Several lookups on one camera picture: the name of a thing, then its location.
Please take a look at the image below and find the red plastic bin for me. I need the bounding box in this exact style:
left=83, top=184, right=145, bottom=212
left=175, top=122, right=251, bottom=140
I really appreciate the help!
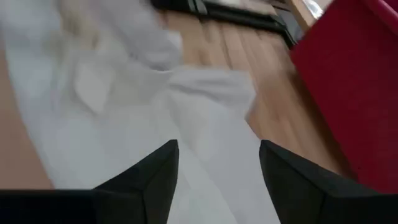
left=289, top=0, right=398, bottom=194

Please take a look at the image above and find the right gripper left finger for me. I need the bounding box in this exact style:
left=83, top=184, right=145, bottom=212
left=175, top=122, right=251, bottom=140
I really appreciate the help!
left=92, top=139, right=180, bottom=224

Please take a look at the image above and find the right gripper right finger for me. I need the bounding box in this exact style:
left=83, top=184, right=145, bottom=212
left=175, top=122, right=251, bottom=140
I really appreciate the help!
left=259, top=139, right=398, bottom=224

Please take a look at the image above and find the white button-up shirt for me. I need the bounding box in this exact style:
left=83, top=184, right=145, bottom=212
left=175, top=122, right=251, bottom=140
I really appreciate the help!
left=0, top=0, right=280, bottom=224

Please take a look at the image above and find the black table edge strip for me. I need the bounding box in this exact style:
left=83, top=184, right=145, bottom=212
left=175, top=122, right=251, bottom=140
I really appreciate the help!
left=150, top=0, right=300, bottom=48

